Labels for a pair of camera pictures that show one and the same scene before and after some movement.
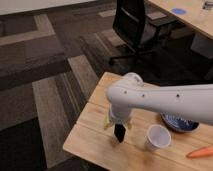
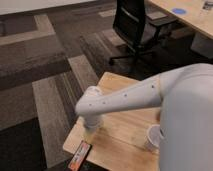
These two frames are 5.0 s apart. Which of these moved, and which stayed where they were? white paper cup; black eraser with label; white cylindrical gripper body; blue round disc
Moved: white cylindrical gripper body; black eraser with label
Stayed: blue round disc; white paper cup
